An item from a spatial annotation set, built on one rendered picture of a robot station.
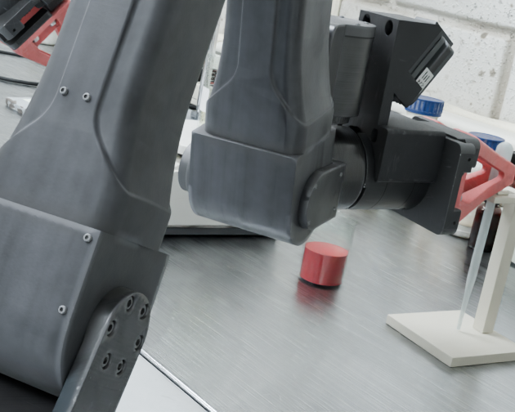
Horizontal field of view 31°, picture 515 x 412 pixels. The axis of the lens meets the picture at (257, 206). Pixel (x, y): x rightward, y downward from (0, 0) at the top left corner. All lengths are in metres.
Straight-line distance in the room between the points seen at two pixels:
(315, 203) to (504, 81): 0.75
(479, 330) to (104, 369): 0.47
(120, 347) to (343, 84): 0.28
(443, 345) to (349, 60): 0.25
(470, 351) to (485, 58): 0.62
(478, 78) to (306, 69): 0.79
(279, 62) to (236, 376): 0.23
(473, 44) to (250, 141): 0.81
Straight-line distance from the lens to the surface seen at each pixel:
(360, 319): 0.77
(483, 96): 1.29
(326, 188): 0.56
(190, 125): 0.96
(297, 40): 0.50
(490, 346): 0.76
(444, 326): 0.78
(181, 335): 0.68
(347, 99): 0.60
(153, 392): 0.59
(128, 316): 0.37
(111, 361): 0.37
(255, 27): 0.50
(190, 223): 0.88
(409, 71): 0.64
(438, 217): 0.65
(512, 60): 1.27
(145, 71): 0.37
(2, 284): 0.37
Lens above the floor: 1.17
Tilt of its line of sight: 15 degrees down
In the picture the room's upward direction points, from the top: 10 degrees clockwise
